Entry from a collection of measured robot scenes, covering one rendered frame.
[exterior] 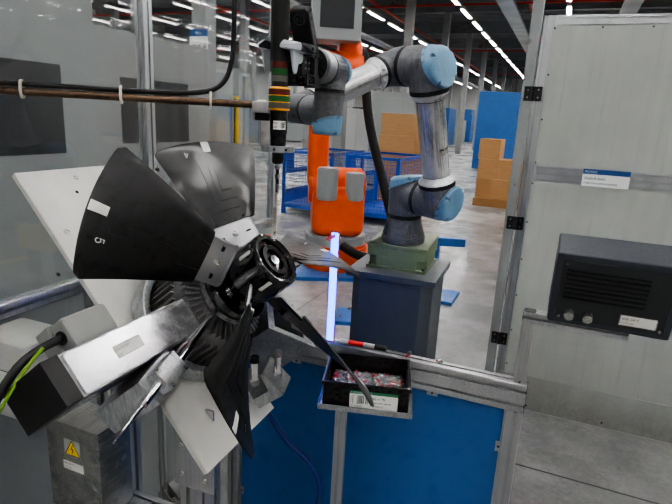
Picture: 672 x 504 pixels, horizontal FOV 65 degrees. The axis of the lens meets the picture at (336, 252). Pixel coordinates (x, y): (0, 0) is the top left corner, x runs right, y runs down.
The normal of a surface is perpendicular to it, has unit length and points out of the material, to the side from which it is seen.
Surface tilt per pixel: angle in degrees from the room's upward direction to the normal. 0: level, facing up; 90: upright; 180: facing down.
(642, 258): 15
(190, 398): 50
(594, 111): 90
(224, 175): 42
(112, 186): 73
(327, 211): 90
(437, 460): 90
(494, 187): 90
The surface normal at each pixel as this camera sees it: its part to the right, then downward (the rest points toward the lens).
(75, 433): -0.38, 0.22
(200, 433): 0.74, -0.51
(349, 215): 0.08, 0.26
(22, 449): 0.92, 0.14
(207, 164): 0.23, -0.53
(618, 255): -0.05, -0.88
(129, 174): 0.69, -0.13
